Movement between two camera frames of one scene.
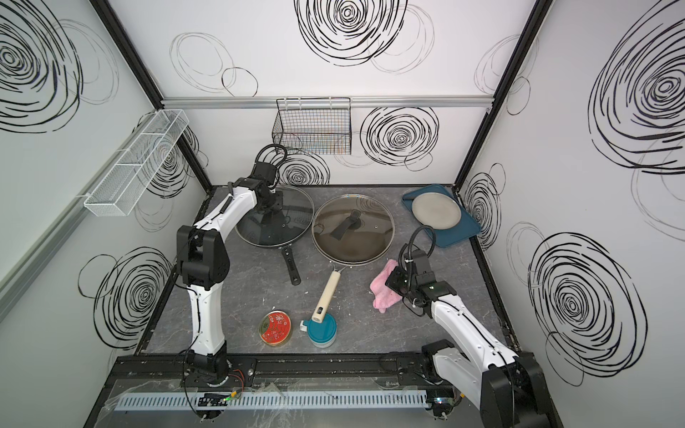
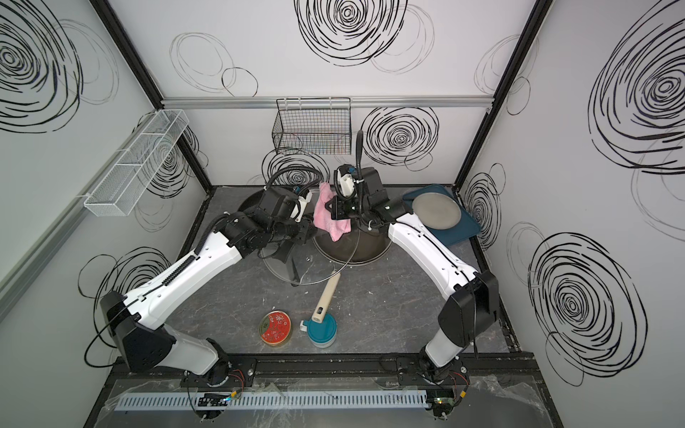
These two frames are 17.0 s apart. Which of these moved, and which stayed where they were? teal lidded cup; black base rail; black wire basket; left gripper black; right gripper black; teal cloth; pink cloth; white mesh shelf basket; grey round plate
Moved: left gripper black; pink cloth; right gripper black
Stayed: white mesh shelf basket; grey round plate; black wire basket; black base rail; teal cloth; teal lidded cup
